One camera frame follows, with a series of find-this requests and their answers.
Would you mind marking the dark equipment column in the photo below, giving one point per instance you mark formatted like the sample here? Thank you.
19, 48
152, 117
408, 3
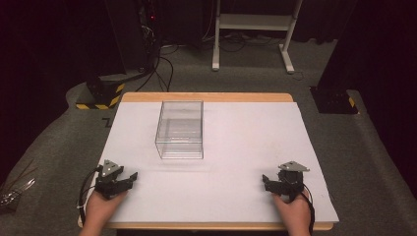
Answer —
131, 32

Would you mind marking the white table sheet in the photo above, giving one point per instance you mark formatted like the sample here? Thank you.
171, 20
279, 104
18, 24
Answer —
236, 157

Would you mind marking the black yellow striped stand base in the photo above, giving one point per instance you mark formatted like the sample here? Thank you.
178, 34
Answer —
105, 91

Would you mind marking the wooden table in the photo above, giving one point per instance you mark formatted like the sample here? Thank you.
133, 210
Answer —
209, 97

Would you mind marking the dark curtain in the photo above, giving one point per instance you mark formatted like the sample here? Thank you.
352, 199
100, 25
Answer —
387, 49

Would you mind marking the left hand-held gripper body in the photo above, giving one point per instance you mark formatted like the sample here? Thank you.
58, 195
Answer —
108, 177

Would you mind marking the clear plastic box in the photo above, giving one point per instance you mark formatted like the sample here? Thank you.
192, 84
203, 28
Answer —
180, 131

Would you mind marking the person's right hand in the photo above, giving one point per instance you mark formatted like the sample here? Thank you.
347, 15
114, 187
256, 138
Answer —
293, 213

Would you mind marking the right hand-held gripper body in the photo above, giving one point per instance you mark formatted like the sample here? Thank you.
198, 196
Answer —
291, 178

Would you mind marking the white metal stand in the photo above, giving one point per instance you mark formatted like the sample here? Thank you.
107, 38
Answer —
255, 22

